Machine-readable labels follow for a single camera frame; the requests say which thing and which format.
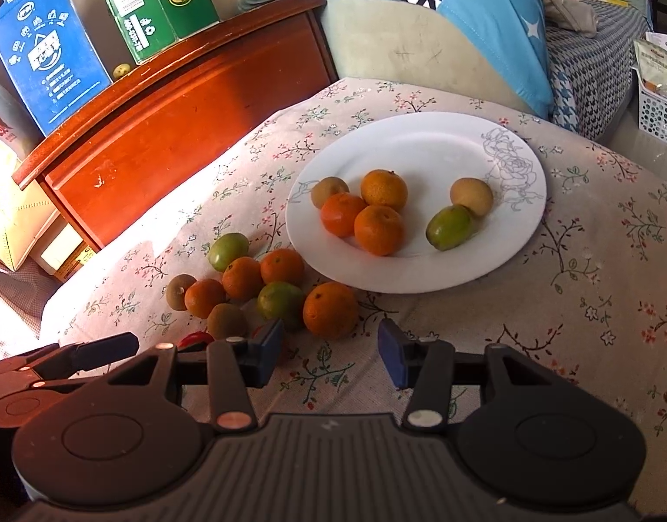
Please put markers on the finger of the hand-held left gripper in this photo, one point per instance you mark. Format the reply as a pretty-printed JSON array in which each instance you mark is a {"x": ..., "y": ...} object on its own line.
[{"x": 108, "y": 347}]

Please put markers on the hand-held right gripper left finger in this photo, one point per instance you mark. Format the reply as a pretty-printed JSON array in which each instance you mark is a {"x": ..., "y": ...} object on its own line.
[{"x": 271, "y": 351}]

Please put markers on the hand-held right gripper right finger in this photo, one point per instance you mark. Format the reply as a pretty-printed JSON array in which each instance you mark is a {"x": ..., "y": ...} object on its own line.
[{"x": 393, "y": 353}]

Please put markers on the green jujube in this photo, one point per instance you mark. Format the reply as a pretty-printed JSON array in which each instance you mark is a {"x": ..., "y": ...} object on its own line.
[
  {"x": 448, "y": 227},
  {"x": 280, "y": 304},
  {"x": 228, "y": 251}
]

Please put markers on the brown kiwi fruit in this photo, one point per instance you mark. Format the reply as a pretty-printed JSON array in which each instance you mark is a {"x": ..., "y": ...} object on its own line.
[
  {"x": 226, "y": 319},
  {"x": 328, "y": 190},
  {"x": 471, "y": 196},
  {"x": 178, "y": 291}
]

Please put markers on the white plate with grey flower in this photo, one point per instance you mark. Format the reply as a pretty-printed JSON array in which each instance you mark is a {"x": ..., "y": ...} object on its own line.
[{"x": 420, "y": 147}]

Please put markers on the flat cardboard box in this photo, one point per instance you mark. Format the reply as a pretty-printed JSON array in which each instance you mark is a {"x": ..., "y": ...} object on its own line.
[{"x": 62, "y": 244}]

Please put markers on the brown cardboard box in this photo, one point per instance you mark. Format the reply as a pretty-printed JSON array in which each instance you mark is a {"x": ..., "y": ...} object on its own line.
[{"x": 18, "y": 212}]

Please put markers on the wooden bed headboard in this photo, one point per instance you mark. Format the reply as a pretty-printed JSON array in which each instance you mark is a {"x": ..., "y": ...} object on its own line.
[{"x": 176, "y": 119}]

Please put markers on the small spotted yellow fruit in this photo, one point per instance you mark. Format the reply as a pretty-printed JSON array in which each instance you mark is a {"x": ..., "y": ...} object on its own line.
[{"x": 121, "y": 70}]

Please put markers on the blue printed carton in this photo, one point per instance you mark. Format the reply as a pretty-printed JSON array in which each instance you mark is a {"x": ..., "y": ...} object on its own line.
[{"x": 45, "y": 49}]

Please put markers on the green printed carton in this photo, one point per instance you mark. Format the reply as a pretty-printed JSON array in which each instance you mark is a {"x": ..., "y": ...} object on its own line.
[{"x": 154, "y": 0}]

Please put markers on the blue houndstooth sofa cover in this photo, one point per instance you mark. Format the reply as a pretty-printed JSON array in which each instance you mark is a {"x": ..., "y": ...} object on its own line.
[{"x": 594, "y": 65}]

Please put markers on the white plastic basket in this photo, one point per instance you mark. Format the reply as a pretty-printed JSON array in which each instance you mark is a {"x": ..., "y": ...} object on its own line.
[{"x": 659, "y": 117}]

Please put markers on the beige cloth bag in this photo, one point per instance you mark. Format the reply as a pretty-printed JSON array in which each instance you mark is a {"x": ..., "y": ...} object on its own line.
[{"x": 570, "y": 11}]

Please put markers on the beige snack packet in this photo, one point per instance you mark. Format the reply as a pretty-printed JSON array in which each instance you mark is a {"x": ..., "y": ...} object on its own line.
[{"x": 659, "y": 62}]

